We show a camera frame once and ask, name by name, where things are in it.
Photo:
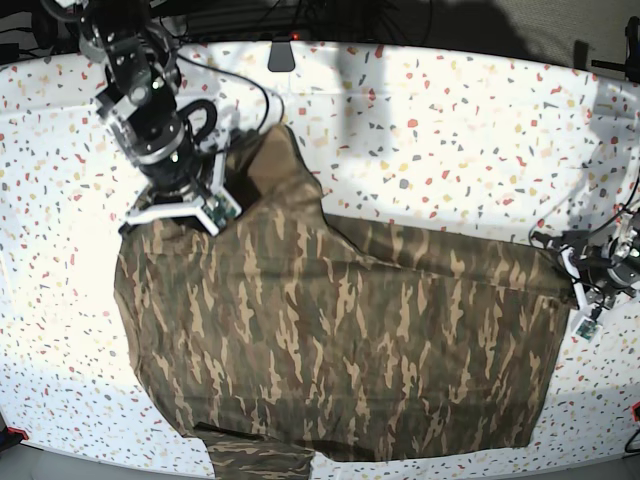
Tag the white speckled table cloth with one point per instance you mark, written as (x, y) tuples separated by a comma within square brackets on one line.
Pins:
[(479, 146)]

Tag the camouflage T-shirt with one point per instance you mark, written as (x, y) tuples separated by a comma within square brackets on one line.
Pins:
[(294, 332)]

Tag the black power strip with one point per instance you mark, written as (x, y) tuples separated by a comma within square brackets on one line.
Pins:
[(394, 22)]

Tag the red table clamp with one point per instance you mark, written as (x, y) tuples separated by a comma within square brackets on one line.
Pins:
[(14, 436)]

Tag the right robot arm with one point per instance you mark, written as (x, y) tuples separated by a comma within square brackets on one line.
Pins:
[(138, 104)]

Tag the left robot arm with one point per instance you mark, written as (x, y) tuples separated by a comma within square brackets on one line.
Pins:
[(601, 265)]

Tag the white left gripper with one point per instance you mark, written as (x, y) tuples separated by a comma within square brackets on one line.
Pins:
[(584, 323)]

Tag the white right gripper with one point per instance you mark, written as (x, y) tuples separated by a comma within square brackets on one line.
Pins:
[(187, 183)]

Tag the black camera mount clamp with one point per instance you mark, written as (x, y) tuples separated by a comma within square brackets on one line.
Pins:
[(281, 58)]

